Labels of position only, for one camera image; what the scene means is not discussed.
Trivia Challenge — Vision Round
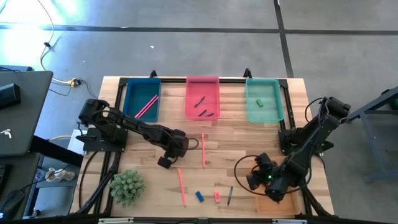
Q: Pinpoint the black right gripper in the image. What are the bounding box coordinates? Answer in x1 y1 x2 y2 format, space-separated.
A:
245 152 276 192

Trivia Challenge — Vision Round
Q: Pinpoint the pink pencil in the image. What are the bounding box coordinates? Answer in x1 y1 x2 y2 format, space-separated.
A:
177 168 187 208
134 95 158 118
201 133 206 169
137 96 160 119

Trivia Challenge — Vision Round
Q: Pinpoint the orange shallow tray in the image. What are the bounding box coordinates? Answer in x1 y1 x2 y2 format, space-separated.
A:
254 155 302 216

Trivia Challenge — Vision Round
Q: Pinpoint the silver light bar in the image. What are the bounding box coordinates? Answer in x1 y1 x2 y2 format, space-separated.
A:
272 218 308 224
98 217 134 224

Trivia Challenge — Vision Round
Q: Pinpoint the teal plastic bin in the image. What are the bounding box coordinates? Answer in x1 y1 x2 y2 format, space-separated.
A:
244 78 285 124

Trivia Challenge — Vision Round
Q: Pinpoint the green artificial plant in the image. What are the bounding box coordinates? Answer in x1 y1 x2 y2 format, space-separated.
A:
109 169 147 207

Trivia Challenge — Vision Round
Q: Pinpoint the pink plastic bin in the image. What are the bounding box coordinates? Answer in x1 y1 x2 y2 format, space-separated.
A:
185 76 221 121

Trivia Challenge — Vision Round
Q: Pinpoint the blue plastic bin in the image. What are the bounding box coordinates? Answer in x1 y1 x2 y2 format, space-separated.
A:
123 77 162 123

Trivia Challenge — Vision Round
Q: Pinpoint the white box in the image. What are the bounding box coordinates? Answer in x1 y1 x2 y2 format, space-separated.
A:
67 128 88 156

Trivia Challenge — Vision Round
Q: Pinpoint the black floor tape line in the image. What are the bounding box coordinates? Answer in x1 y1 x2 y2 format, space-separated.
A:
0 24 398 35
273 0 295 78

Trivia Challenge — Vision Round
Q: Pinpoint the beige coiled bundle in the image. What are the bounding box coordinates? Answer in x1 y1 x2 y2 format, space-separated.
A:
45 167 76 184

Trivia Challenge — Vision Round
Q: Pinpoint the grey-blue metal stand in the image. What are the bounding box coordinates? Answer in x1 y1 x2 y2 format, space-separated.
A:
343 86 398 184

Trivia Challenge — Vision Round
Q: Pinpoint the grey lower shelf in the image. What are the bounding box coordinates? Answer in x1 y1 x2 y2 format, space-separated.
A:
23 154 83 218

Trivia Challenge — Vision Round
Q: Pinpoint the black computer mouse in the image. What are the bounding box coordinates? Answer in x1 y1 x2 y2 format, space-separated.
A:
0 189 26 220

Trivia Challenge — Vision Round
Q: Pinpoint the black box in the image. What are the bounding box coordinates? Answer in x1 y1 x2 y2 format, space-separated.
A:
0 83 22 110

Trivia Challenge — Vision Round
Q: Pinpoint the black left wrist camera block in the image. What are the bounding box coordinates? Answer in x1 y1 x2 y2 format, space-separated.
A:
157 154 174 170

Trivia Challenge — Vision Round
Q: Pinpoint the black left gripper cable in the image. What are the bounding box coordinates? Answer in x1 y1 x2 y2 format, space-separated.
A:
174 136 200 152

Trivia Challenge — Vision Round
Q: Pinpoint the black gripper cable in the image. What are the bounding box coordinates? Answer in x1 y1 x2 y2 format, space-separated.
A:
233 154 280 197
174 136 200 152

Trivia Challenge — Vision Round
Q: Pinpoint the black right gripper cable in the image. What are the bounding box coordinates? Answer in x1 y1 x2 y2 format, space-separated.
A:
233 154 280 197

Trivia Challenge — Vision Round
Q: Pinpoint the black metal table frame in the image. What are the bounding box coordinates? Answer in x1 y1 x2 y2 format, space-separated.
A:
71 67 335 218

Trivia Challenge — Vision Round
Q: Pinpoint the white floor cable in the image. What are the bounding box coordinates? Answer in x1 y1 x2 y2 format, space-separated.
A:
36 0 75 85

